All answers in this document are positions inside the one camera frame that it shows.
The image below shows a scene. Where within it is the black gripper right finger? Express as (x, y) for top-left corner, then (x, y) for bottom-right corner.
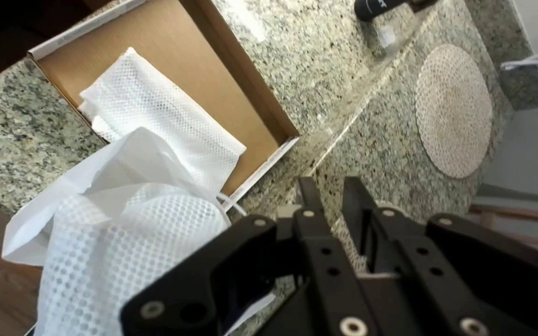
(341, 175), (538, 336)

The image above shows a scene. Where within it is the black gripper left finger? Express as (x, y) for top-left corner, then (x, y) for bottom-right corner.
(118, 175), (378, 336)

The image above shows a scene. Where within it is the white mesh towel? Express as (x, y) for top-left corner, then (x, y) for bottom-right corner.
(79, 46), (249, 197)
(34, 182), (232, 336)

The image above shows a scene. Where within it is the round woven placemat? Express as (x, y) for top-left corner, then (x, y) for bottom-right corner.
(413, 42), (496, 181)

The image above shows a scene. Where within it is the flat cardboard tray box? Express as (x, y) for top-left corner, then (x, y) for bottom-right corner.
(27, 0), (303, 210)

